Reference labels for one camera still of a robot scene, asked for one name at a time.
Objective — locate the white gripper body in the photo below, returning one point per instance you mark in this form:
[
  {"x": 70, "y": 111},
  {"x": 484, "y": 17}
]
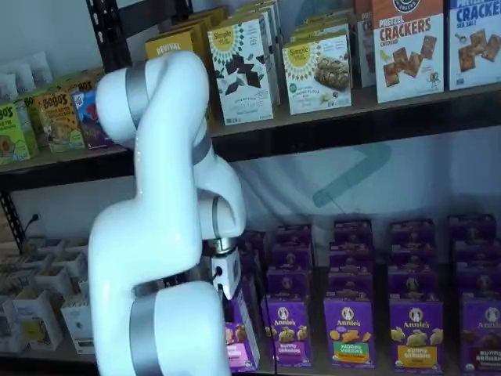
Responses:
[{"x": 229, "y": 270}]

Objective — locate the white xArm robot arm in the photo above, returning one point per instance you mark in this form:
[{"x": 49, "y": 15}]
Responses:
[{"x": 164, "y": 176}]

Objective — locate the purple Annie's box magenta patch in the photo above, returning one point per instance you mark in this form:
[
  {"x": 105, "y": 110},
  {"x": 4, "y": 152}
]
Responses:
[
  {"x": 291, "y": 256},
  {"x": 287, "y": 337},
  {"x": 287, "y": 282},
  {"x": 293, "y": 233}
]

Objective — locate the purple Annie's box green patch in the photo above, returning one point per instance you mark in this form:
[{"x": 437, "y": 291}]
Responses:
[
  {"x": 350, "y": 256},
  {"x": 350, "y": 280},
  {"x": 352, "y": 229},
  {"x": 348, "y": 333}
]

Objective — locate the white product box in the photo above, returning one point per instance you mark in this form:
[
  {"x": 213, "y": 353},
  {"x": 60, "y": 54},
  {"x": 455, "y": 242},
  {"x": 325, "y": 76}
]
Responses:
[
  {"x": 83, "y": 284},
  {"x": 9, "y": 325},
  {"x": 68, "y": 262},
  {"x": 15, "y": 284},
  {"x": 76, "y": 321},
  {"x": 55, "y": 280}
]

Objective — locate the purple Annie's box yellow patch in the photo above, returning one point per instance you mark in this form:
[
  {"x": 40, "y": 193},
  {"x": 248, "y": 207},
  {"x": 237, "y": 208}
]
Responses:
[
  {"x": 411, "y": 231},
  {"x": 417, "y": 337},
  {"x": 411, "y": 254},
  {"x": 411, "y": 282}
]

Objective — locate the white box yellow-green graphic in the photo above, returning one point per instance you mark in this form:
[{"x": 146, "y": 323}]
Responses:
[{"x": 37, "y": 321}]

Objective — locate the white Simple Mills chocolate box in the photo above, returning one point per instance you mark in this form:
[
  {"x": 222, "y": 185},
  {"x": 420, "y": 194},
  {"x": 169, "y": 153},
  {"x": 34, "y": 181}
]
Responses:
[{"x": 238, "y": 70}]

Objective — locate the blue Zbar box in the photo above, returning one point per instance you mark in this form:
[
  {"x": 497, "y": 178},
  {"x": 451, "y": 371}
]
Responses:
[{"x": 88, "y": 125}]

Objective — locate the Simple Mills bar box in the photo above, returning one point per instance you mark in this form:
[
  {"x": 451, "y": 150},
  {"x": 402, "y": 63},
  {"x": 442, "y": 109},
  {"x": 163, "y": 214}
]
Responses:
[
  {"x": 321, "y": 28},
  {"x": 317, "y": 74},
  {"x": 325, "y": 17}
]

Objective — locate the yellow Bobo's box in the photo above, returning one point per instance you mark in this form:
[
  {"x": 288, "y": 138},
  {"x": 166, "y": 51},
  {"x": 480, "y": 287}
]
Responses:
[{"x": 58, "y": 121}]

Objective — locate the orange Bobo's box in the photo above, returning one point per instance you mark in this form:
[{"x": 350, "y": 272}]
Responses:
[{"x": 82, "y": 80}]

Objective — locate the purple Annie's box brown patch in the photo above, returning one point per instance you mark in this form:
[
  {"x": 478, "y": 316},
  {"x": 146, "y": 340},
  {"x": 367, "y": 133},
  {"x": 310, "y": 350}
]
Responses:
[
  {"x": 475, "y": 250},
  {"x": 483, "y": 340},
  {"x": 479, "y": 280},
  {"x": 471, "y": 225}
]

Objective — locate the green Bobo's box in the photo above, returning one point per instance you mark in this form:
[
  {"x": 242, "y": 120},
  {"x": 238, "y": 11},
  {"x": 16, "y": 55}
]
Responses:
[
  {"x": 11, "y": 133},
  {"x": 27, "y": 117}
]

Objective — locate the orange pretzel crackers box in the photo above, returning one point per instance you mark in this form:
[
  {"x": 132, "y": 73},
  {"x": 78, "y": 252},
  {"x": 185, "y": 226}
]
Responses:
[
  {"x": 364, "y": 51},
  {"x": 407, "y": 51}
]

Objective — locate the Simple Mills dark cracker box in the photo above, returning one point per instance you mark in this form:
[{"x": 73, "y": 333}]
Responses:
[
  {"x": 254, "y": 13},
  {"x": 258, "y": 4}
]

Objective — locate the blue pretzel crackers box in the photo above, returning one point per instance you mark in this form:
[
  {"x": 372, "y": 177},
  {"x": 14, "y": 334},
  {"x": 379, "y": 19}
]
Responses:
[{"x": 475, "y": 43}]

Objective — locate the white pouch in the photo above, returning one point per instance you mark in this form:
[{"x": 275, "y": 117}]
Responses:
[
  {"x": 41, "y": 66},
  {"x": 6, "y": 88},
  {"x": 21, "y": 78}
]

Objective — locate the black metal shelving frame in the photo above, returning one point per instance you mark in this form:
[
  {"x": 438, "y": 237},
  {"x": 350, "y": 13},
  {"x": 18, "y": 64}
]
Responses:
[
  {"x": 58, "y": 172},
  {"x": 109, "y": 39}
]

